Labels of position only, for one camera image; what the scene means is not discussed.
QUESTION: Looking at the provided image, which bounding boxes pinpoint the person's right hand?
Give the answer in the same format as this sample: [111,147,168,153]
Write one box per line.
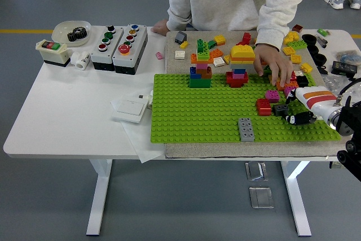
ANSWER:
[151,20,170,34]

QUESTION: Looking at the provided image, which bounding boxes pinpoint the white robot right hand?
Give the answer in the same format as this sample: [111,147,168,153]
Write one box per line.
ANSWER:
[283,85,339,126]

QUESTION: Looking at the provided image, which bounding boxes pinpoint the person's left hand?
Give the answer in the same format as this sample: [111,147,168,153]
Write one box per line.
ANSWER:
[253,45,294,86]

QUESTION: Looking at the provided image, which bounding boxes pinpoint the small dark grey brick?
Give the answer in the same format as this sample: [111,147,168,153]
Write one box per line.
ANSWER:
[272,104,290,117]

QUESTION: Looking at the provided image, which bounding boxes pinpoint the long light grey brick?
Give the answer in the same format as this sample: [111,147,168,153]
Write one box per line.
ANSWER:
[237,117,256,142]

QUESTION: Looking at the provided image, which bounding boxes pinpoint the black square brick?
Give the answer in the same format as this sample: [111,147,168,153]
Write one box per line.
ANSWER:
[296,75,310,88]

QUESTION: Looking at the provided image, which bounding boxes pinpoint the orange long brick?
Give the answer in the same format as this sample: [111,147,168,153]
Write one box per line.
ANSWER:
[275,78,299,91]

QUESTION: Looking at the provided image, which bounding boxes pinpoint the yellow-domed brick tower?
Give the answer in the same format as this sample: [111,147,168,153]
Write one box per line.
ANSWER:
[224,45,257,89]

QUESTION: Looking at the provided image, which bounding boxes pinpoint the red square brick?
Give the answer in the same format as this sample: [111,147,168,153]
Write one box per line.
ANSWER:
[256,98,273,117]

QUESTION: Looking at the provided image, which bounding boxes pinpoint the green-topped brick tower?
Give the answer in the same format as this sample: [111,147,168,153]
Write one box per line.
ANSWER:
[188,39,215,89]

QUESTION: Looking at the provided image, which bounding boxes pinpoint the green studded baseplate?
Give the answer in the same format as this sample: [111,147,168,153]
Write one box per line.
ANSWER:
[149,73,341,143]

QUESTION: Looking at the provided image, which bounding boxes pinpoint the clear plastic bag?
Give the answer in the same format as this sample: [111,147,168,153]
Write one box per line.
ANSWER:
[323,74,361,98]

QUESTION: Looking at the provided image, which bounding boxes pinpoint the black electronic module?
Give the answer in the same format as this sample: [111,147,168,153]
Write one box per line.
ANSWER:
[331,60,358,77]

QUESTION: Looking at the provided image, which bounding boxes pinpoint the emergency-stop button control box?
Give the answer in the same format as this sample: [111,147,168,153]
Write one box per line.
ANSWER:
[112,23,149,75]

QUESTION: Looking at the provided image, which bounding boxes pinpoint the small metal hand tool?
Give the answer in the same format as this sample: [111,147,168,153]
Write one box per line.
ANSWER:
[315,34,329,49]

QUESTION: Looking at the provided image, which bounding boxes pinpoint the bag of blue parts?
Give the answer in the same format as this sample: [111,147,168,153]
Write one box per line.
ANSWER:
[335,50,361,63]

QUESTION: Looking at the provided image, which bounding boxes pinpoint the three-button control box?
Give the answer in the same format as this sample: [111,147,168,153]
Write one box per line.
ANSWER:
[90,25,125,72]

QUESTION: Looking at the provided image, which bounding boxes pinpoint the black metal gears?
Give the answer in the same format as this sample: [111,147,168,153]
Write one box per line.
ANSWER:
[67,26,90,42]

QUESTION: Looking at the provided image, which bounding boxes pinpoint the white pipe tee fitting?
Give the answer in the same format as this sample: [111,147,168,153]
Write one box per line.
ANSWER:
[70,51,91,71]

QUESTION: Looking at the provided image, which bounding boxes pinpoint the metal floor socket plate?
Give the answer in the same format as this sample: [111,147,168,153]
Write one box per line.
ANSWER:
[249,186,275,209]
[244,161,268,182]

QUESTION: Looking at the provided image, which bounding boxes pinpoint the white table leg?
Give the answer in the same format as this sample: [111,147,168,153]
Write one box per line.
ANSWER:
[280,161,312,236]
[86,159,113,236]

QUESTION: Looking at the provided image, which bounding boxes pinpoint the white plastic bowl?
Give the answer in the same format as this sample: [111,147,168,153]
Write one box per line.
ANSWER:
[51,20,93,47]

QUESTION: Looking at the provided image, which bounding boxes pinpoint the translucent plastic sheet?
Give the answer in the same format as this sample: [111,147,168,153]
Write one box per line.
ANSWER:
[110,94,166,164]

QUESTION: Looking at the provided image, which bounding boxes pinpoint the white wall switch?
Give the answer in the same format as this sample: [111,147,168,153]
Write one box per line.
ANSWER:
[112,98,147,125]

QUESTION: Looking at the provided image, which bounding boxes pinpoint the red-green rocker switch box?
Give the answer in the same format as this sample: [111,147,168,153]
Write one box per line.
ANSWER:
[36,39,71,68]

